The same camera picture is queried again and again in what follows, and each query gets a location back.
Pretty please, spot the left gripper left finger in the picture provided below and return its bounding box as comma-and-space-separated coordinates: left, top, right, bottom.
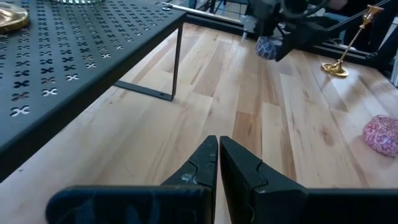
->
45, 135, 219, 224

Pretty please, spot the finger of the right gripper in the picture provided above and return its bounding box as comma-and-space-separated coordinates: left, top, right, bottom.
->
254, 17, 276, 39
275, 20, 329, 62

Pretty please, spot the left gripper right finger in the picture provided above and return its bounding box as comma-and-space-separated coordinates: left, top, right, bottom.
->
219, 136, 398, 224

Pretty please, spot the blue patterned candle tin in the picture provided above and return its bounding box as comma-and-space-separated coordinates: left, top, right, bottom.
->
254, 35, 283, 60

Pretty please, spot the short brass candlestick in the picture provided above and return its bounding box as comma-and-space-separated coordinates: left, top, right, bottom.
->
321, 4, 386, 78

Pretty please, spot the pink patterned candle tin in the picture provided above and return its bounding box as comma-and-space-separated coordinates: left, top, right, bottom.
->
362, 114, 398, 157

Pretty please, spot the tall brass candlestick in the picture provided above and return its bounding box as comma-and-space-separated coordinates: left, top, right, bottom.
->
0, 2, 30, 34

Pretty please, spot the black perforated metal shelf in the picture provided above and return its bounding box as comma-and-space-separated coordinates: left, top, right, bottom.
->
0, 0, 187, 183

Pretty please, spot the black aluminium table frame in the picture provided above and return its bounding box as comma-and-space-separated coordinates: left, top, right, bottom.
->
161, 1, 398, 88

